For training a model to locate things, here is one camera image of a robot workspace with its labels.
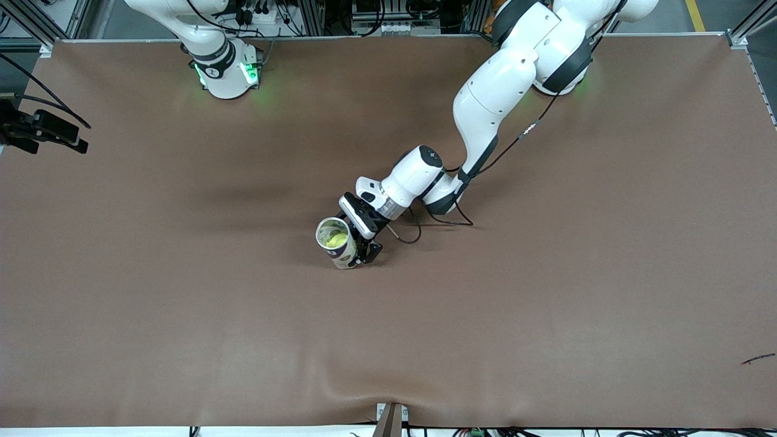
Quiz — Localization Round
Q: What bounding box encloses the silver blue tennis ball can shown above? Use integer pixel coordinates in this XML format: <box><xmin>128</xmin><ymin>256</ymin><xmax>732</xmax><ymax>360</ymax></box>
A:
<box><xmin>315</xmin><ymin>217</ymin><xmax>359</xmax><ymax>270</ymax></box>

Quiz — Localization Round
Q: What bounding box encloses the brown table mat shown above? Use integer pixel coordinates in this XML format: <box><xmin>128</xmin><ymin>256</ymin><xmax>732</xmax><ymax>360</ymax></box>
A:
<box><xmin>0</xmin><ymin>33</ymin><xmax>777</xmax><ymax>429</ymax></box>

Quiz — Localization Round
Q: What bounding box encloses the white terminal block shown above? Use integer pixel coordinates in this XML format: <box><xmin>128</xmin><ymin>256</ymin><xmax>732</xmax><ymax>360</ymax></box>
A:
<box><xmin>354</xmin><ymin>20</ymin><xmax>421</xmax><ymax>36</ymax></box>

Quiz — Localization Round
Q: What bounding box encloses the orange round items pile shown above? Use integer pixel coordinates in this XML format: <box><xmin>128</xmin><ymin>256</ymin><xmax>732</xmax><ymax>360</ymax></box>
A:
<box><xmin>484</xmin><ymin>0</ymin><xmax>507</xmax><ymax>34</ymax></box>

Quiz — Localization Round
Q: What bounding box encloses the white power strip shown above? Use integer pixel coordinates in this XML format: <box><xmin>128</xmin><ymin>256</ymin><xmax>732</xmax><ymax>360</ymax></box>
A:
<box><xmin>234</xmin><ymin>3</ymin><xmax>286</xmax><ymax>28</ymax></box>

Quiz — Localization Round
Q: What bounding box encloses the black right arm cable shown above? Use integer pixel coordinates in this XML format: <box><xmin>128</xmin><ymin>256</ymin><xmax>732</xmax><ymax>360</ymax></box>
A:
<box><xmin>0</xmin><ymin>52</ymin><xmax>93</xmax><ymax>129</ymax></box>

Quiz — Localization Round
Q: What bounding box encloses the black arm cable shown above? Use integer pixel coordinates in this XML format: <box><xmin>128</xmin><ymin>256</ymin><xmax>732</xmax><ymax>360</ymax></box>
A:
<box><xmin>385</xmin><ymin>94</ymin><xmax>559</xmax><ymax>245</ymax></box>
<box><xmin>0</xmin><ymin>52</ymin><xmax>93</xmax><ymax>129</ymax></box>

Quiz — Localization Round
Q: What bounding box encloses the aluminium frame profile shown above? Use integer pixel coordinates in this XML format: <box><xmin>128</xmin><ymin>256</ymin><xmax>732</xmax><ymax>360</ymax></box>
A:
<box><xmin>0</xmin><ymin>0</ymin><xmax>55</xmax><ymax>52</ymax></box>
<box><xmin>461</xmin><ymin>0</ymin><xmax>489</xmax><ymax>34</ymax></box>
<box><xmin>725</xmin><ymin>0</ymin><xmax>777</xmax><ymax>49</ymax></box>
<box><xmin>291</xmin><ymin>0</ymin><xmax>325</xmax><ymax>36</ymax></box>

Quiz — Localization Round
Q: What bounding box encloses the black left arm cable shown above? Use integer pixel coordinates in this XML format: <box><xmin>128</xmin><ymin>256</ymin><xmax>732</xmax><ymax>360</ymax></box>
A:
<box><xmin>385</xmin><ymin>94</ymin><xmax>559</xmax><ymax>245</ymax></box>

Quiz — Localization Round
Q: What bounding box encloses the grey table clamp bracket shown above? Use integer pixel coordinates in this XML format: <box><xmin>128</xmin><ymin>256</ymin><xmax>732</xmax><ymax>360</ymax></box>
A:
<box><xmin>375</xmin><ymin>402</ymin><xmax>409</xmax><ymax>437</ymax></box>

